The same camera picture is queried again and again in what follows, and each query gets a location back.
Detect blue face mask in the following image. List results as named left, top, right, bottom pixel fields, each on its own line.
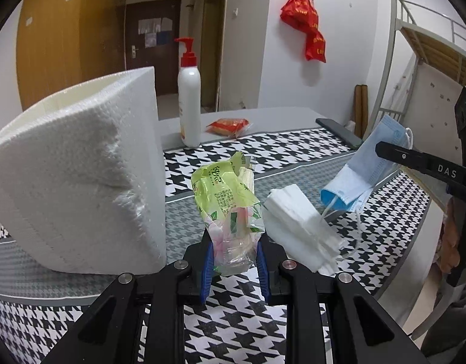
left=320, top=116, right=413, bottom=213

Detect green tissue packet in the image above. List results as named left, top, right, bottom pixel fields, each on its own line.
left=191, top=151, right=265, bottom=276

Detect person's right hand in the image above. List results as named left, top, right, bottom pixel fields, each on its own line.
left=438, top=198, right=460, bottom=274

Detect white styrofoam box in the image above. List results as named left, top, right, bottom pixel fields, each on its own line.
left=0, top=67, right=166, bottom=275

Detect red snack packet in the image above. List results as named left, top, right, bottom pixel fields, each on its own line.
left=206, top=118, right=251, bottom=138

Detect red hanging plastic bags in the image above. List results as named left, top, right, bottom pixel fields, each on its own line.
left=280, top=0, right=327, bottom=63

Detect white pump lotion bottle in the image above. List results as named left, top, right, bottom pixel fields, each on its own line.
left=175, top=37, right=202, bottom=148

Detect side wooden door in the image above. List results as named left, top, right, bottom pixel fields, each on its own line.
left=200, top=0, right=226, bottom=113

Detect wooden wardrobe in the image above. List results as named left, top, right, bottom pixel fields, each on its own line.
left=16, top=0, right=126, bottom=109

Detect dark brown entrance door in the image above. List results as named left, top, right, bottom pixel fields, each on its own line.
left=125, top=0, right=181, bottom=96

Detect wooden sticks against wall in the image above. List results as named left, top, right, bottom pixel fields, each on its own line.
left=354, top=85, right=368, bottom=137

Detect metal bunk bed frame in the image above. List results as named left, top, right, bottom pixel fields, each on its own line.
left=364, top=0, right=466, bottom=137

